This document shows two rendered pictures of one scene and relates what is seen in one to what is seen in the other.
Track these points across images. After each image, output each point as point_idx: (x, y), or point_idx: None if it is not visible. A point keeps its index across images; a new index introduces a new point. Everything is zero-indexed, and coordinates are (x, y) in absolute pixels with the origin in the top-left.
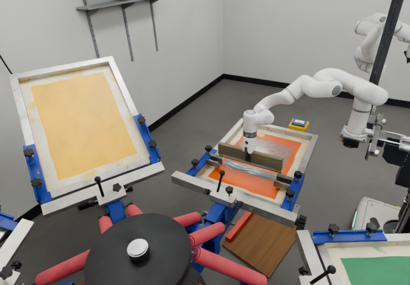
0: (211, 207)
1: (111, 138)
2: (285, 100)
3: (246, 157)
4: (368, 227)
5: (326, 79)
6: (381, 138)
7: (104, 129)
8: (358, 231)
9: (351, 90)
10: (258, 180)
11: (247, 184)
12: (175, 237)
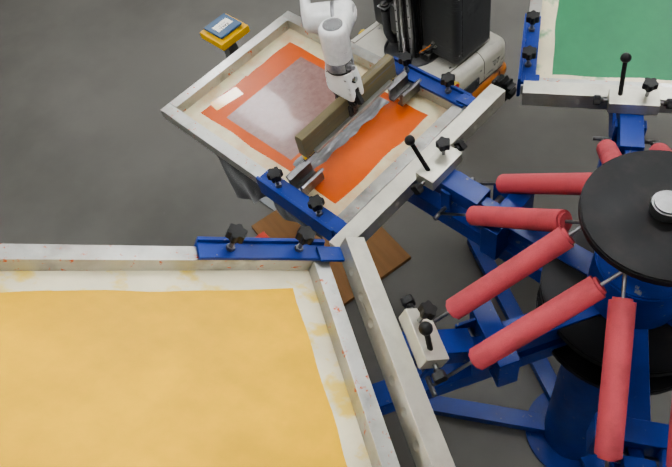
0: (454, 190)
1: (244, 328)
2: None
3: (354, 108)
4: (535, 18)
5: None
6: None
7: (212, 338)
8: (525, 36)
9: None
10: (373, 126)
11: (379, 144)
12: (636, 167)
